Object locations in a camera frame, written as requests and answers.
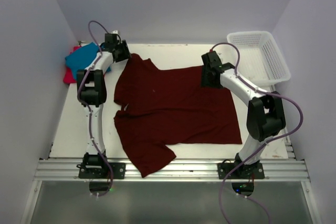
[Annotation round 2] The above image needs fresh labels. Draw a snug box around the folded pink t-shirt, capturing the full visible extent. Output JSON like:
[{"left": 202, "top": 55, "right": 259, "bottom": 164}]
[{"left": 63, "top": 46, "right": 81, "bottom": 84}]

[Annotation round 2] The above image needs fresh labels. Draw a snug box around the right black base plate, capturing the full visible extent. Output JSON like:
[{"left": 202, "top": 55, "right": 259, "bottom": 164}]
[{"left": 217, "top": 159, "right": 265, "bottom": 179}]

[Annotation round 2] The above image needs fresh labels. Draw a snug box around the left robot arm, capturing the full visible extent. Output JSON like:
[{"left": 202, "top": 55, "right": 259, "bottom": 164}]
[{"left": 77, "top": 31, "right": 131, "bottom": 178}]

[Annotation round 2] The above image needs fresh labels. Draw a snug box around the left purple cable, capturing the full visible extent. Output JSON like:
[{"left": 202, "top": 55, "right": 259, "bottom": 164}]
[{"left": 76, "top": 20, "right": 114, "bottom": 197}]

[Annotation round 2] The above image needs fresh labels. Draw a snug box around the aluminium mounting rail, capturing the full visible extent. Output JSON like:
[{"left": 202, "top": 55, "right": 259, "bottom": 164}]
[{"left": 33, "top": 140, "right": 308, "bottom": 182}]

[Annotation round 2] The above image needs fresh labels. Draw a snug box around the dark red t-shirt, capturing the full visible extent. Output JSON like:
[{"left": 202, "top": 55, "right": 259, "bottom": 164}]
[{"left": 114, "top": 54, "right": 242, "bottom": 177}]

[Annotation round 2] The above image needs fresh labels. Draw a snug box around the white plastic basket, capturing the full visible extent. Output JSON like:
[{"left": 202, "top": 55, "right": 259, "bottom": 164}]
[{"left": 227, "top": 31, "right": 291, "bottom": 87}]

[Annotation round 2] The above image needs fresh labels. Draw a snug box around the folded blue t-shirt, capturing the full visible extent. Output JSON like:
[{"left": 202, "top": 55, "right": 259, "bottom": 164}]
[{"left": 65, "top": 42, "right": 100, "bottom": 79}]

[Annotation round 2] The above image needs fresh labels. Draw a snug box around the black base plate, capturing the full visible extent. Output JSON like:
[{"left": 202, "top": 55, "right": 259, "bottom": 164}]
[
  {"left": 76, "top": 163, "right": 126, "bottom": 179},
  {"left": 217, "top": 159, "right": 265, "bottom": 179}
]

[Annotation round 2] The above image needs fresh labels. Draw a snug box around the purple cable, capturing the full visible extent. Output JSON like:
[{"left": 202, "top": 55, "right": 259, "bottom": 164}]
[
  {"left": 209, "top": 42, "right": 304, "bottom": 224},
  {"left": 76, "top": 20, "right": 114, "bottom": 197}
]

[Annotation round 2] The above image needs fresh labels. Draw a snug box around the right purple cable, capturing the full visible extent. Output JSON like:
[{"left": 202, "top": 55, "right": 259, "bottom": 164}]
[{"left": 209, "top": 42, "right": 304, "bottom": 224}]

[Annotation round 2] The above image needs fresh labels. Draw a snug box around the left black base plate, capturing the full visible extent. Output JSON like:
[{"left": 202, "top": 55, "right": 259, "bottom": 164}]
[{"left": 76, "top": 163, "right": 126, "bottom": 179}]

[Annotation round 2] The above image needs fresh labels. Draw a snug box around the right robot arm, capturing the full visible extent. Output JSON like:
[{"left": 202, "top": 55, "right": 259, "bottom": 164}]
[{"left": 201, "top": 51, "right": 286, "bottom": 178}]

